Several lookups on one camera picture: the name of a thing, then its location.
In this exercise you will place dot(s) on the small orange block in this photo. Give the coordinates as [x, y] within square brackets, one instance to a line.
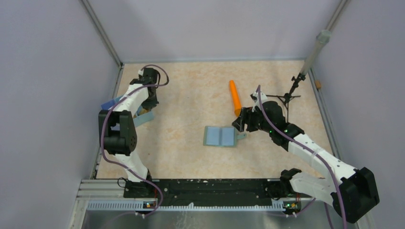
[317, 84]

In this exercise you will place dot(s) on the orange cylinder tube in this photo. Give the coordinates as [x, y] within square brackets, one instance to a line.
[235, 98]

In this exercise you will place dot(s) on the gold card in right compartment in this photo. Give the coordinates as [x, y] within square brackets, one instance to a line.
[143, 111]

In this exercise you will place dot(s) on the black tripod stand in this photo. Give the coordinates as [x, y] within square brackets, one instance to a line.
[287, 97]

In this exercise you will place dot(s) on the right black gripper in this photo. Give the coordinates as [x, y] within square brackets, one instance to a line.
[239, 123]

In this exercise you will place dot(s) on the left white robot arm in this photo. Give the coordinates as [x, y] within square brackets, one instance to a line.
[117, 129]

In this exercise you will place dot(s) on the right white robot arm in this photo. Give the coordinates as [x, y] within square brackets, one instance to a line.
[350, 191]

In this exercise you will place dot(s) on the grey pole on tripod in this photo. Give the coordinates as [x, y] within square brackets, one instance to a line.
[322, 39]

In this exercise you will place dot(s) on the green card holder wallet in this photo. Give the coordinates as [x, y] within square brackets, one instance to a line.
[222, 136]

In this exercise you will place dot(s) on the white perforated cable tray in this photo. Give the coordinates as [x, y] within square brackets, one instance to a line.
[145, 206]

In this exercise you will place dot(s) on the blue three-compartment organizer box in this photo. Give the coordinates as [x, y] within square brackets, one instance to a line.
[137, 118]

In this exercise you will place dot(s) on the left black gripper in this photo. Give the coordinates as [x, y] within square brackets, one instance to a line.
[151, 104]

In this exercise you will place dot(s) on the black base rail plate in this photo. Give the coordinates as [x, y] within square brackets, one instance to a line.
[212, 192]

